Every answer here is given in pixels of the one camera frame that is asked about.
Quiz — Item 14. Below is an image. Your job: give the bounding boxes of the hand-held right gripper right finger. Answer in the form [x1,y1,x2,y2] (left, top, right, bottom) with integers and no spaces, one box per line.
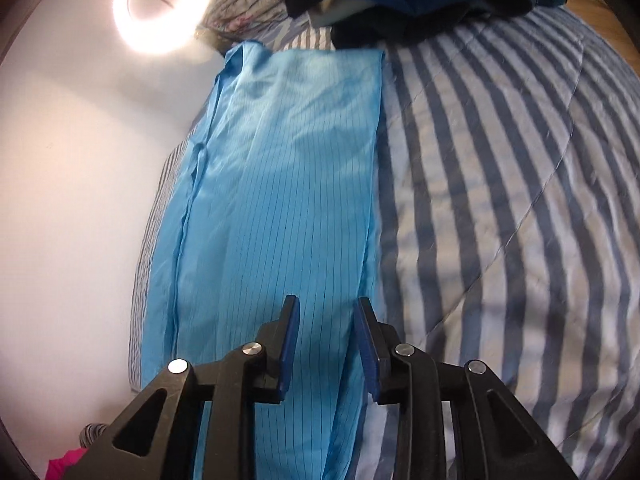
[353,297,581,480]

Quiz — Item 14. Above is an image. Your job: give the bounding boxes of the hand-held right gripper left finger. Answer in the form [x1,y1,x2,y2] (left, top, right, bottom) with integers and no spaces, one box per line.
[60,295,301,480]

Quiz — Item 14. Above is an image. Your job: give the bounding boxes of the light blue jacket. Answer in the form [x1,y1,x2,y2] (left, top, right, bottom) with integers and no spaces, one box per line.
[142,40,388,480]

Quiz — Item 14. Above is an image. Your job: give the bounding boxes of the pile of folded dark clothes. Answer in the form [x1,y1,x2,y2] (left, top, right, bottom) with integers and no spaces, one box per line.
[262,0,568,51]

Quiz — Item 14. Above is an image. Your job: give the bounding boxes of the striped grey cloth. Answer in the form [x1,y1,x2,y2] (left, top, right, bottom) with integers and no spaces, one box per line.
[79,422,108,448]

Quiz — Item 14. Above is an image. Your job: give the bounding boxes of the blue white striped quilt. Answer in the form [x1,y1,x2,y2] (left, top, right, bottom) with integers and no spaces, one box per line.
[127,7,640,480]

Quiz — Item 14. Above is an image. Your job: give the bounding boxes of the pink garment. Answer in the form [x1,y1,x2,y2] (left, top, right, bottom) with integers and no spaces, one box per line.
[45,449,88,480]

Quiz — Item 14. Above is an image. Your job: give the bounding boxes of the stack of floral pillows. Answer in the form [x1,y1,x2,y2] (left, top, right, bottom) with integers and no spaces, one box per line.
[197,0,291,56]

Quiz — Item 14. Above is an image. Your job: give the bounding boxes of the ring light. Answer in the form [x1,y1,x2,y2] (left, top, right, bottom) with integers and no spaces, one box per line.
[113,0,215,55]

